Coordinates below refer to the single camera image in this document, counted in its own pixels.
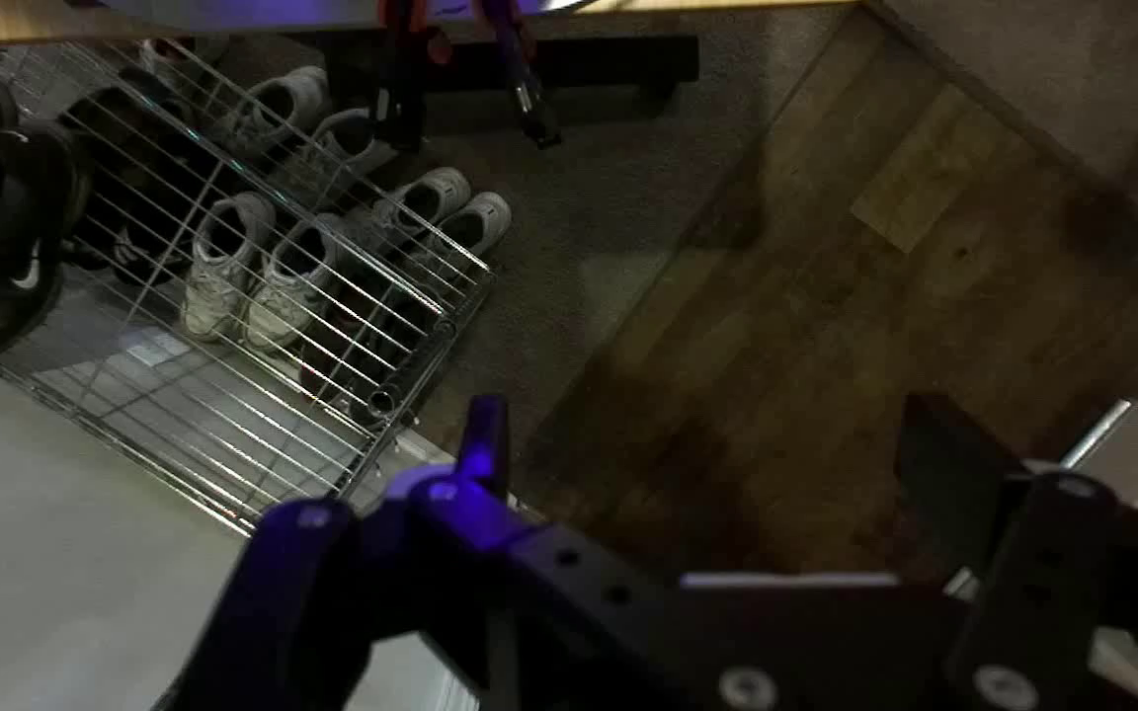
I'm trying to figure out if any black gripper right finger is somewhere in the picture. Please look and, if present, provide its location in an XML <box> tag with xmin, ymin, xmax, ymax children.
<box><xmin>888</xmin><ymin>392</ymin><xmax>1138</xmax><ymax>711</ymax></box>

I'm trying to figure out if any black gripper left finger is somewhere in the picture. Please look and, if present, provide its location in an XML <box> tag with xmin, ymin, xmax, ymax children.
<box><xmin>165</xmin><ymin>392</ymin><xmax>563</xmax><ymax>711</ymax></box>

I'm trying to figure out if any black red clamp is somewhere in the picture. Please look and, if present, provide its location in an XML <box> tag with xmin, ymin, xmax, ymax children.
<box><xmin>376</xmin><ymin>0</ymin><xmax>458</xmax><ymax>155</ymax></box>
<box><xmin>480</xmin><ymin>0</ymin><xmax>564</xmax><ymax>151</ymax></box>

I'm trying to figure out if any wooden table board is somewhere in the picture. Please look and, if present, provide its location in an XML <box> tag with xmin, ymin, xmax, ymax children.
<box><xmin>0</xmin><ymin>0</ymin><xmax>863</xmax><ymax>51</ymax></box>

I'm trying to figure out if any metal wire shoe rack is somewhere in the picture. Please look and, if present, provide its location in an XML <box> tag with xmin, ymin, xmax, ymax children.
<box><xmin>0</xmin><ymin>37</ymin><xmax>504</xmax><ymax>538</ymax></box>

